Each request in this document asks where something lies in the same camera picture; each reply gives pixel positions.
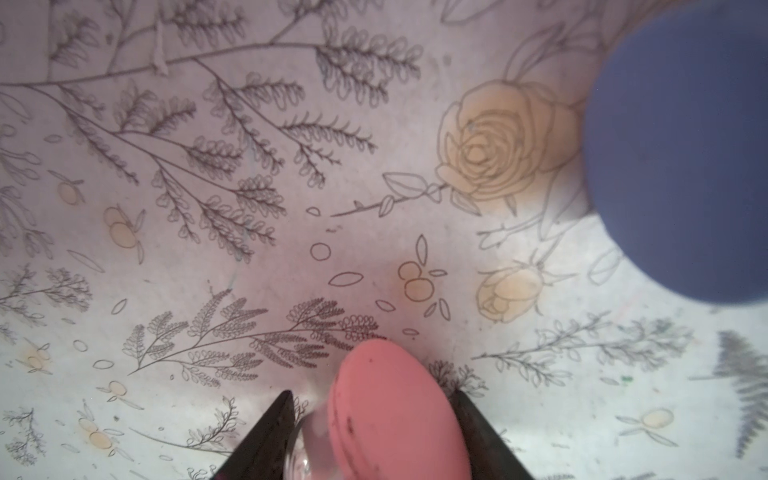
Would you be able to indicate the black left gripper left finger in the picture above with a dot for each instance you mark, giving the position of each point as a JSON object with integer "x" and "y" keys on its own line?
{"x": 262, "y": 453}

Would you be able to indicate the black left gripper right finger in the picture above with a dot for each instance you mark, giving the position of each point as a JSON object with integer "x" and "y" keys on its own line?
{"x": 490, "y": 458}

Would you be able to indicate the pink hourglass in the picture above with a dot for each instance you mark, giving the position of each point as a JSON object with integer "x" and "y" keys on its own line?
{"x": 385, "y": 417}

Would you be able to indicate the purple hourglass front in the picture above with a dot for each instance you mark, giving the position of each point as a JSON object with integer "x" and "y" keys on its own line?
{"x": 675, "y": 150}

